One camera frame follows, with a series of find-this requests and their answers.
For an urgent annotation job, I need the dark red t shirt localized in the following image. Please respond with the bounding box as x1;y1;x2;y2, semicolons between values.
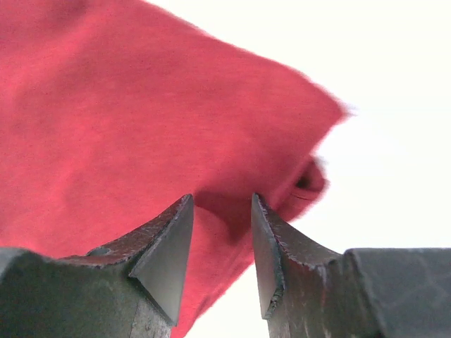
1;1;345;337

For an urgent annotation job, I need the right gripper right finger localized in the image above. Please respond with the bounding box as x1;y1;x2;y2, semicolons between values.
251;194;450;337

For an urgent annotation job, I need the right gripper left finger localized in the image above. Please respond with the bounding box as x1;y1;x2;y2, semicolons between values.
1;194;194;337

